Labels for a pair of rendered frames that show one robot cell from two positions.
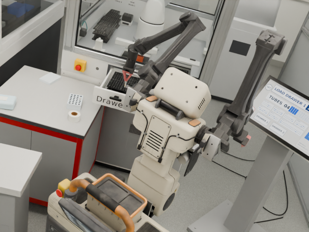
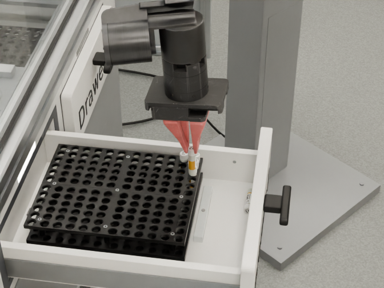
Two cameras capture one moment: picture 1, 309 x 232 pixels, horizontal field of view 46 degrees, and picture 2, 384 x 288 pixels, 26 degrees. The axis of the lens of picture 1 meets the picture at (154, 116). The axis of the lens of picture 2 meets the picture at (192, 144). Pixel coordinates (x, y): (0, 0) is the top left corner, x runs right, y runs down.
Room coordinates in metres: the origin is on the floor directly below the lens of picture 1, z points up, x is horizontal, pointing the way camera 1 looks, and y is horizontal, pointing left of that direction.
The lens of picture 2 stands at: (1.86, 1.09, 1.71)
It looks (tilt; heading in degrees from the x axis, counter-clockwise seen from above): 40 degrees down; 278
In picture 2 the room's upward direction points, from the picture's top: straight up
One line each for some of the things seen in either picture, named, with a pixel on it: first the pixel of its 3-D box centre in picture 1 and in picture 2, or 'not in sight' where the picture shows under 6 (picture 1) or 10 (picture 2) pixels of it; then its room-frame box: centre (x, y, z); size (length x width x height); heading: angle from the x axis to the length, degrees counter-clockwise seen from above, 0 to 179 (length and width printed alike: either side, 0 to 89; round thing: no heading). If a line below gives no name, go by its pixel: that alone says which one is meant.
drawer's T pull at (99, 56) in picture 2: not in sight; (104, 59); (2.18, -0.07, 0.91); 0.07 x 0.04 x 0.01; 90
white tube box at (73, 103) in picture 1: (75, 101); not in sight; (1.89, 0.50, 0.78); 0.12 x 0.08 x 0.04; 11
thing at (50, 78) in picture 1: (50, 78); not in sight; (2.10, 0.74, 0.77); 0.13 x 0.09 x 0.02; 165
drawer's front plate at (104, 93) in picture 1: (116, 100); (256, 218); (1.89, 0.25, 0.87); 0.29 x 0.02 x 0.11; 90
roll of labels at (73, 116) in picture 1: (73, 116); not in sight; (1.74, 0.46, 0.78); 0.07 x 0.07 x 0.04
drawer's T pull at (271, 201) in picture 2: (116, 98); (276, 204); (1.86, 0.25, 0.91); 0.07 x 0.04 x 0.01; 90
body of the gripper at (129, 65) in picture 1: (130, 63); (186, 78); (1.99, 0.22, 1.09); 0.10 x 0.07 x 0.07; 178
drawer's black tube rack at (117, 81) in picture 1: (123, 86); (118, 206); (2.09, 0.25, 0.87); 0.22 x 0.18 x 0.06; 0
